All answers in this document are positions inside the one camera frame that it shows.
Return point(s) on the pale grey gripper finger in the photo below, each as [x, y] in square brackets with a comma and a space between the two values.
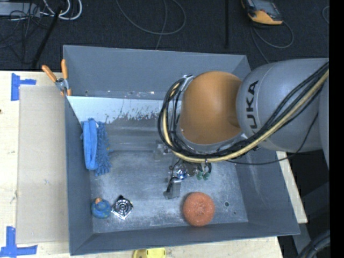
[167, 194]
[176, 187]

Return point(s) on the clear glass block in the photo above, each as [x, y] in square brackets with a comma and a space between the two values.
[160, 151]

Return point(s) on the orange round sponge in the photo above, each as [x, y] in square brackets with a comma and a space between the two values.
[198, 209]

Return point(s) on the grey metal bin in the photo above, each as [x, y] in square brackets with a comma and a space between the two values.
[139, 176]

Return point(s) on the silver square ringed piece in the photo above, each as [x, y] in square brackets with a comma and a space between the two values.
[122, 207]

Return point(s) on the blue toy duck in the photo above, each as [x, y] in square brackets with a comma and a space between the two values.
[101, 209]

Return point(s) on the blue microfibre duster cloth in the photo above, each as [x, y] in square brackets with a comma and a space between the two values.
[94, 146]

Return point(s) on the pale wood flat board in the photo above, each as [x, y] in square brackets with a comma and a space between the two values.
[40, 165]

